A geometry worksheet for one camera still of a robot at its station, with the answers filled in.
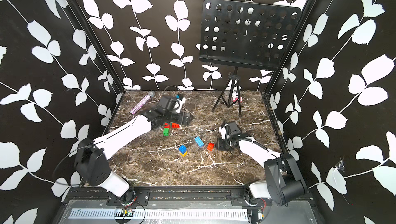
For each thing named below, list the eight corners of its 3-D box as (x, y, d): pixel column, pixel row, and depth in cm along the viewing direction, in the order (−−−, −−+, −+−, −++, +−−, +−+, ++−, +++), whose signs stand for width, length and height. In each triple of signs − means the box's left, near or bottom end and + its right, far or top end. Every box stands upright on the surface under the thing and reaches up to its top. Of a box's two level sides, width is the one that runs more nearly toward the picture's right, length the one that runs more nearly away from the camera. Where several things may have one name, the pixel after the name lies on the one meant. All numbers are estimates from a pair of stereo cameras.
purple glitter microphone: (129, 113, 108) (128, 110, 106) (151, 93, 121) (150, 90, 118) (134, 115, 107) (132, 112, 104) (156, 95, 120) (155, 92, 117)
